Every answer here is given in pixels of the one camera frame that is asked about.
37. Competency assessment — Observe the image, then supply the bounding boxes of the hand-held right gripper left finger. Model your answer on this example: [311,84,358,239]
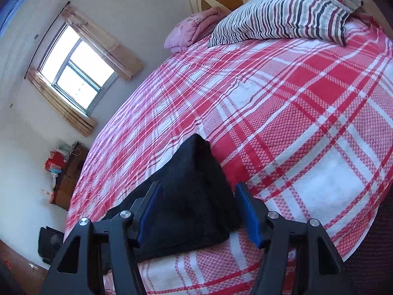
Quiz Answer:
[38,182,163,295]

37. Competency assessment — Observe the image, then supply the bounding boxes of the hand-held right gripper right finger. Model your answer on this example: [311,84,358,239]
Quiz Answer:
[235,181,346,295]

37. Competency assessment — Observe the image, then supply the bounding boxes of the black pants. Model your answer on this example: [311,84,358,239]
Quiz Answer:
[101,133,242,276]

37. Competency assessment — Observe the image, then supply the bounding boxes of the brown wooden desk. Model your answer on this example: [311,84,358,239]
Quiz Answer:
[49,141,90,211]

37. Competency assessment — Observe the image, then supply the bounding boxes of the bed with red plaid sheet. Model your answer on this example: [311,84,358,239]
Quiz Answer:
[63,12,393,295]

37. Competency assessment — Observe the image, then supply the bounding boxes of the red gift bag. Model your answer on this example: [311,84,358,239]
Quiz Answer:
[45,149,70,173]

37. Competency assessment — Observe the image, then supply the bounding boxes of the beige patterned curtain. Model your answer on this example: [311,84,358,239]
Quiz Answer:
[59,6,145,82]
[26,69,98,138]

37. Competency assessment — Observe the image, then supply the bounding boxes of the small sliding window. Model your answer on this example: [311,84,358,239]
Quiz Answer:
[38,23,119,113]

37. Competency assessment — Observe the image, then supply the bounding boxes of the pink folded pillows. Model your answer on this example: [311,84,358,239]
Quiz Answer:
[163,7,233,54]

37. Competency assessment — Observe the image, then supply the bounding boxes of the striped pillow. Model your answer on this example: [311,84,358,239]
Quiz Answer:
[208,0,365,48]

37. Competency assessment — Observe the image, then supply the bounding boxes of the black curtain rod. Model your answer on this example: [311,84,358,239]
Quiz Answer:
[24,1,71,79]

